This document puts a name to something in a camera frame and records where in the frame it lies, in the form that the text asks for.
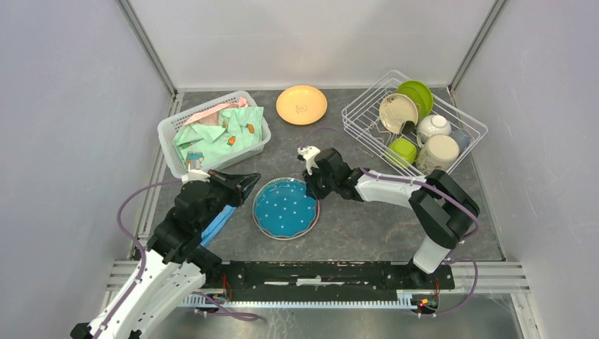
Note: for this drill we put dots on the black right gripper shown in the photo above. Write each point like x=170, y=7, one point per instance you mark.
x=311, y=189

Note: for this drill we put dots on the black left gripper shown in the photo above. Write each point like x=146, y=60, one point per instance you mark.
x=244, y=181

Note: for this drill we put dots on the blue dotted plate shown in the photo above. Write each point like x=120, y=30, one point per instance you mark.
x=283, y=210

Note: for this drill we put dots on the teal rimmed red plate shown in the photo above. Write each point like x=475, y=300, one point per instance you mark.
x=318, y=220

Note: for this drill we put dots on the orange plate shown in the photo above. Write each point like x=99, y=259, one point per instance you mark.
x=301, y=105

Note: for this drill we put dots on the cream floral plate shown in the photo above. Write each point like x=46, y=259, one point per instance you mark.
x=398, y=113

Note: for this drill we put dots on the green interior mug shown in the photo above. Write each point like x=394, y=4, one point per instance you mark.
x=438, y=153

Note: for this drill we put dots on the white round bowl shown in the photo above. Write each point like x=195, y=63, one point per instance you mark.
x=432, y=125

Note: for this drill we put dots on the lime green plate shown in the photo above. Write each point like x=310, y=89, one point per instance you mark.
x=424, y=91

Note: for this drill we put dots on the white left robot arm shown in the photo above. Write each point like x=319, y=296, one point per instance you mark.
x=173, y=263

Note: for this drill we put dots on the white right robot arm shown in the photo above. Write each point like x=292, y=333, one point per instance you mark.
x=445, y=211

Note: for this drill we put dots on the blue printed cloth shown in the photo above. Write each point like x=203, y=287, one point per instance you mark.
x=216, y=225

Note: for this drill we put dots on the green printed cloth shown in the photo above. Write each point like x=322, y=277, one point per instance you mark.
x=244, y=129

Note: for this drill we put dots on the pink cloth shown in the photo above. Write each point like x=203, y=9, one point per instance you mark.
x=210, y=117

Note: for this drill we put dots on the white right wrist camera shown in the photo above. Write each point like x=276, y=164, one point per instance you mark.
x=308, y=155

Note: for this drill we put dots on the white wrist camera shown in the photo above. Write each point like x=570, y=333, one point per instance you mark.
x=193, y=162
x=308, y=155

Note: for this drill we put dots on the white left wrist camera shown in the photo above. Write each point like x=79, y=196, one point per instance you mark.
x=193, y=162

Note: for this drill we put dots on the white wire dish rack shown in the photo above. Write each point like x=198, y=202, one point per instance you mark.
x=361, y=121

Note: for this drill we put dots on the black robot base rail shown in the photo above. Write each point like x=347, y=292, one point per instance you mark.
x=322, y=281

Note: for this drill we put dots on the aluminium corner post left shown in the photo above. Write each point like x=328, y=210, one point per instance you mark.
x=143, y=38

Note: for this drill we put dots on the aluminium corner post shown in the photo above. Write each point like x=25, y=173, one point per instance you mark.
x=477, y=43
x=143, y=38

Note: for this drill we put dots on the aluminium corner post right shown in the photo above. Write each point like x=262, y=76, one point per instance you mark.
x=477, y=43

